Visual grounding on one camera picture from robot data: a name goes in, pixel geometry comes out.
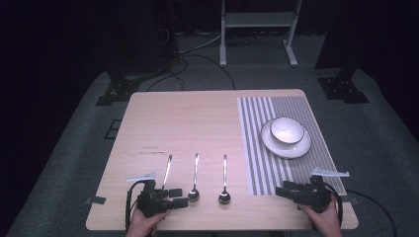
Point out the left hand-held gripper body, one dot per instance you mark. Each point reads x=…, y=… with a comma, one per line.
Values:
x=150, y=200

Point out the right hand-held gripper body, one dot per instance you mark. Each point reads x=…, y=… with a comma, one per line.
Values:
x=313, y=196

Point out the silver metal utensil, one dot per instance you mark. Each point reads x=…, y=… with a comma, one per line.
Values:
x=167, y=171

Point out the person's left hand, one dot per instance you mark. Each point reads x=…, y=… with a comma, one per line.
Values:
x=145, y=225

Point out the person's right hand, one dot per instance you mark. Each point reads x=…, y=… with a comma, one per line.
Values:
x=324, y=222

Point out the silver metal spoon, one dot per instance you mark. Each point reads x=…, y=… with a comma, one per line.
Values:
x=224, y=194
x=195, y=184

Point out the white plate with dark rim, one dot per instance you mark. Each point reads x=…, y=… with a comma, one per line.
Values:
x=286, y=151

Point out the dark tape strip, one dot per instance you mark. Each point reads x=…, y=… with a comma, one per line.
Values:
x=97, y=199
x=350, y=199

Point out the grey white striped placemat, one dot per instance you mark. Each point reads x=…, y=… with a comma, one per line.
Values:
x=257, y=158

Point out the white bowl with dark rim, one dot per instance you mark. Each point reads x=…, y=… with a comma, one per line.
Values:
x=287, y=130

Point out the black stand base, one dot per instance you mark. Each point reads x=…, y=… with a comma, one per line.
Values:
x=118, y=90
x=342, y=89

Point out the white metal stand frame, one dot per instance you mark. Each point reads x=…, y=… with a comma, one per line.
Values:
x=257, y=19

